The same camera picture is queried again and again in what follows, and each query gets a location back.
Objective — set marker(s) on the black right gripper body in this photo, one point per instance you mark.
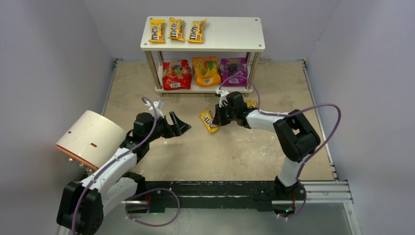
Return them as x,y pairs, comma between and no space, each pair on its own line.
225,112

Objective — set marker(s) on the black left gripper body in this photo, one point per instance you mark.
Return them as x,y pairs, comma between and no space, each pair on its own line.
172,124

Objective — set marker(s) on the yellow M&M bag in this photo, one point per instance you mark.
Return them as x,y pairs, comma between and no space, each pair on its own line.
176,29
196,31
207,120
252,104
157,31

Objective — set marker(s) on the purple grape candy bag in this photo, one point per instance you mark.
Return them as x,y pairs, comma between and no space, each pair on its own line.
234,72

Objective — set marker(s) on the orange mango candy bag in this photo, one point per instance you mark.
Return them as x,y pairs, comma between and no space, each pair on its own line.
206,71

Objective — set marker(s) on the red mixed fruit candy bag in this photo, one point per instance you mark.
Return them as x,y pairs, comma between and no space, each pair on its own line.
176,75

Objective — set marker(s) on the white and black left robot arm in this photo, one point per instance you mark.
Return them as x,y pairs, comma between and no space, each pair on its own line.
85,203

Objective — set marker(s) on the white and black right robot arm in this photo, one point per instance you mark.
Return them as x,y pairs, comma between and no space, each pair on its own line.
296,136

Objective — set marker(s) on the white two-tier shelf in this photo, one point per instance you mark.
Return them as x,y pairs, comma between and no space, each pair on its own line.
221,34

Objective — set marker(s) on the white cylinder with copper rim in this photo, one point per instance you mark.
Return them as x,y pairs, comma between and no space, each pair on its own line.
92,140

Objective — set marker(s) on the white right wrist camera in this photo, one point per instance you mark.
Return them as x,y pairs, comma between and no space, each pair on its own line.
222,94

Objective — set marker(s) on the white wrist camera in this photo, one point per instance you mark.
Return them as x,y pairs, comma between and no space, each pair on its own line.
222,94
155,108

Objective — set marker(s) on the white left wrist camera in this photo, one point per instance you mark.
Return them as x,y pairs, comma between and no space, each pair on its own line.
155,108

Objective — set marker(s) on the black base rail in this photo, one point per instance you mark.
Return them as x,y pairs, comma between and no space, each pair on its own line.
262,196

